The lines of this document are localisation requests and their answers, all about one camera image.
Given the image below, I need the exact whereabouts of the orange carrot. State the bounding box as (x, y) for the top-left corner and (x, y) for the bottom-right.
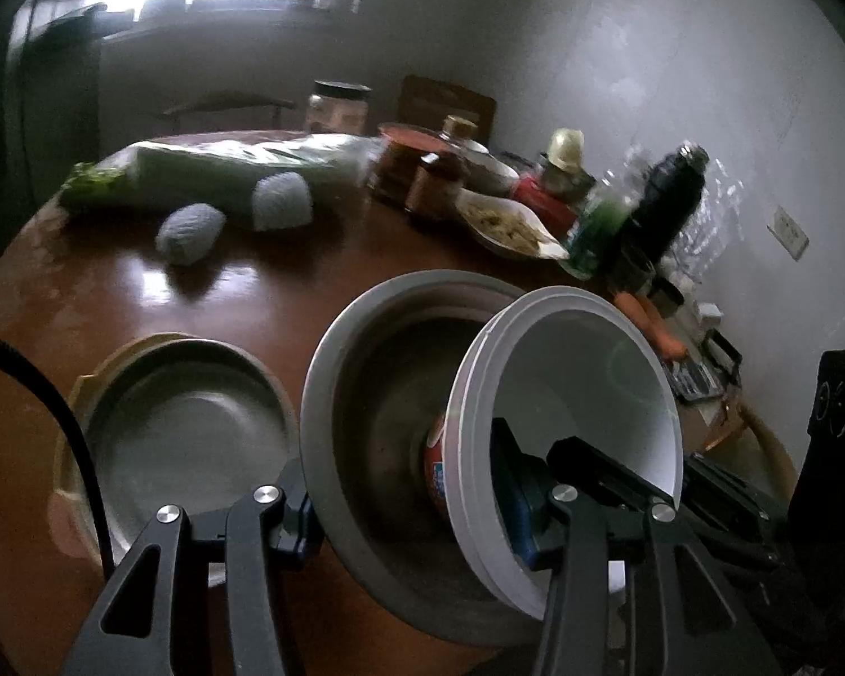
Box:
(641, 296), (687, 360)
(616, 292), (666, 339)

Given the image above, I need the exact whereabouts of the white plate with food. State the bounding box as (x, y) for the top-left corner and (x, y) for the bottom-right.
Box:
(454, 190), (570, 260)

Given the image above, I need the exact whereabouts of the brown labelled bottle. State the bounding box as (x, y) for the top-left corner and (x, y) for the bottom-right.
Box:
(403, 151), (466, 226)

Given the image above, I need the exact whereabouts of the dark cabinet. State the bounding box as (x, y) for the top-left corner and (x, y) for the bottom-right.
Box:
(0, 0), (103, 177)

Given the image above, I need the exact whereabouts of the black handled box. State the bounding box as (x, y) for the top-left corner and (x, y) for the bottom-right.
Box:
(704, 330), (744, 388)

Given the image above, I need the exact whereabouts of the dark plastic cup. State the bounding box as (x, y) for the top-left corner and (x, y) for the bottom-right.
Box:
(616, 246), (656, 293)

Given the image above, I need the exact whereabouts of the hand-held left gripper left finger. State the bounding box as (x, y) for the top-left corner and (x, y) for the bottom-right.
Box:
(60, 457), (325, 676)

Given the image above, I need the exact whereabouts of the wall socket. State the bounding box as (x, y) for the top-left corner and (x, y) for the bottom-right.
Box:
(767, 206), (811, 261)

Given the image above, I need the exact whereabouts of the white ceramic bowl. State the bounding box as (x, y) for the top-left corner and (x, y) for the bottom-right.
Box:
(457, 141), (521, 194)

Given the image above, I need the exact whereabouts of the white paper bowl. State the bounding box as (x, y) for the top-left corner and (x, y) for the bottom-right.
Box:
(465, 286), (683, 607)
(422, 296), (635, 622)

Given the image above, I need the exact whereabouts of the fruit in white foam net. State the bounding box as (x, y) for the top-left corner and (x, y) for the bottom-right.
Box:
(251, 170), (313, 233)
(156, 203), (228, 267)

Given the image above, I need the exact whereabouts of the black thermos flask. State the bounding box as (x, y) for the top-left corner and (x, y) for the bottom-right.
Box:
(616, 144), (709, 275)

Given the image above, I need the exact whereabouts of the shallow steel pan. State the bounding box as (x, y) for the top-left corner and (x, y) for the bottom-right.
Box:
(77, 339), (300, 589)

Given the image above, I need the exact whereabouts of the curved-back wooden chair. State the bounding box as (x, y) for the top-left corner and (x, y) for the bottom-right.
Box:
(162, 88), (297, 135)

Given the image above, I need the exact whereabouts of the large steel bowl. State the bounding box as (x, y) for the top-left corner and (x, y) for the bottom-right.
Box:
(299, 269), (557, 649)

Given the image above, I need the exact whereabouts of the bottle with green liquid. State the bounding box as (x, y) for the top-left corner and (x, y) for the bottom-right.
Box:
(559, 172), (638, 281)

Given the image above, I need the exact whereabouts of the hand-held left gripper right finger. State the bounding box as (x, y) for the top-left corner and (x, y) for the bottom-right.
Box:
(489, 417), (782, 676)

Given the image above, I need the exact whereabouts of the clear jar with black lid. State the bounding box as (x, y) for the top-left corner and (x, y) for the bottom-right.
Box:
(305, 81), (372, 136)

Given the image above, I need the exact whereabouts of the jar with red lid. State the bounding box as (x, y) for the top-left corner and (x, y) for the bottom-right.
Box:
(370, 123), (452, 208)

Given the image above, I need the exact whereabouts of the red packet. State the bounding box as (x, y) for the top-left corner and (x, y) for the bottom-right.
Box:
(510, 175), (571, 216)

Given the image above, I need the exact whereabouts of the cream shell-shaped plate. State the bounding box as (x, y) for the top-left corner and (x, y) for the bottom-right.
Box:
(52, 333), (304, 564)

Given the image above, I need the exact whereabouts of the napa cabbage in plastic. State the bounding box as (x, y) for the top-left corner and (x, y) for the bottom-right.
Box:
(60, 134), (381, 216)

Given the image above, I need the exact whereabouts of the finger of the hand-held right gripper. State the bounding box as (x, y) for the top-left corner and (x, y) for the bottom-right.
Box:
(686, 507), (797, 579)
(682, 457), (793, 529)

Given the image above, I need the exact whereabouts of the green lettuce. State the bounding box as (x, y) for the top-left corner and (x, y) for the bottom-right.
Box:
(60, 162), (124, 208)

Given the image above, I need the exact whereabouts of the clear plastic bag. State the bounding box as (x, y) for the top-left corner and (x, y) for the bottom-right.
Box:
(623, 141), (754, 297)

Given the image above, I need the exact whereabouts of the black cable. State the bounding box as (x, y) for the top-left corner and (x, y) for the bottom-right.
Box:
(0, 327), (114, 579)

